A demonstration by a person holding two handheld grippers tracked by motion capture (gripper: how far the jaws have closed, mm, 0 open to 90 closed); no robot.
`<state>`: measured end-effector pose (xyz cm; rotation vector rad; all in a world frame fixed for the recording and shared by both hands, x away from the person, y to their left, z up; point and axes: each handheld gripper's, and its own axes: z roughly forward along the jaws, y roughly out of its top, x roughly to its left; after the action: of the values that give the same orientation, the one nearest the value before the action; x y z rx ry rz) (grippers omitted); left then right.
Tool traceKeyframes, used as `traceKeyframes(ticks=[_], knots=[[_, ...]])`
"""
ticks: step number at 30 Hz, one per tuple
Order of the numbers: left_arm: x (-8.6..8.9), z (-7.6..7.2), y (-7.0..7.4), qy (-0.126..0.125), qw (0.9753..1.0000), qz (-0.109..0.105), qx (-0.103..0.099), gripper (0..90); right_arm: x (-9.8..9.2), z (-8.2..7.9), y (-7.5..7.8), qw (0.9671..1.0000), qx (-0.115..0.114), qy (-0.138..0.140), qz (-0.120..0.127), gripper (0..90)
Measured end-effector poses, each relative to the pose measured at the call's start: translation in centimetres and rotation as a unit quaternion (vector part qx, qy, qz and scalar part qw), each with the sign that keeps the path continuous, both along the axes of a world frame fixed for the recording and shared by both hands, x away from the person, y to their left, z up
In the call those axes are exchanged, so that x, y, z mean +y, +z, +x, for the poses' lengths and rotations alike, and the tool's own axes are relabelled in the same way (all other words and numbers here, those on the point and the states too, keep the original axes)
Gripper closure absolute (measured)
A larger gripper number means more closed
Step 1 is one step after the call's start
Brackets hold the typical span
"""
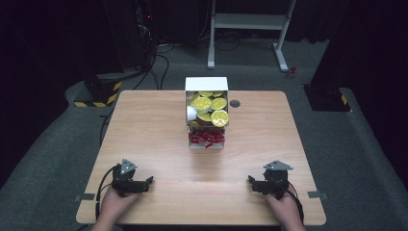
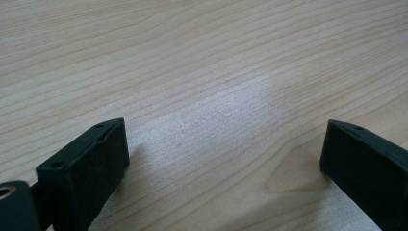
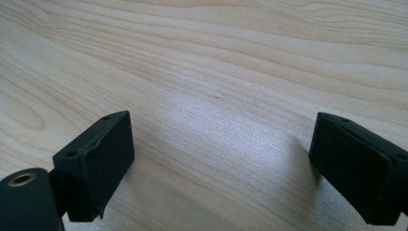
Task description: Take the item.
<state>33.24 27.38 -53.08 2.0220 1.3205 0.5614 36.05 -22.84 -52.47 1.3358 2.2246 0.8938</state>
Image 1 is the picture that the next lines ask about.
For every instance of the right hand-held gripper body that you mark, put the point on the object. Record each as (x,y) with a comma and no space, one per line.
(272,181)

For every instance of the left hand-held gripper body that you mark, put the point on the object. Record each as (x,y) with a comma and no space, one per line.
(123,181)

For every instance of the person's left hand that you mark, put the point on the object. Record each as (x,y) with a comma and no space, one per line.
(117,205)

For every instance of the person's right hand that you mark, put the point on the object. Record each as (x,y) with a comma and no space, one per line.
(284,210)

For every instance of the grey tape strip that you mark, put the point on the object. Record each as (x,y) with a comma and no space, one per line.
(317,194)
(84,197)

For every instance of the pile of red sachets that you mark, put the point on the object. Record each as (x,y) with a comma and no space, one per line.
(207,138)

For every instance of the white capsule cup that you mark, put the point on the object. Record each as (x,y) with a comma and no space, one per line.
(191,113)

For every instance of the pile of yellow-lidded capsules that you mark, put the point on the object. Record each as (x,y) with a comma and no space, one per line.
(211,109)

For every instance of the black yellow-striped stand base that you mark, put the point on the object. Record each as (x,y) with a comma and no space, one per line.
(102,93)

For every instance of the white two-tier storage box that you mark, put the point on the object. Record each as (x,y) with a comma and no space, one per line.
(206,84)

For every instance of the black equipment rack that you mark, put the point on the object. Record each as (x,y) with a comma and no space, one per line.
(134,32)

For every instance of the white metal stand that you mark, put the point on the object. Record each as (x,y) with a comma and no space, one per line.
(250,21)

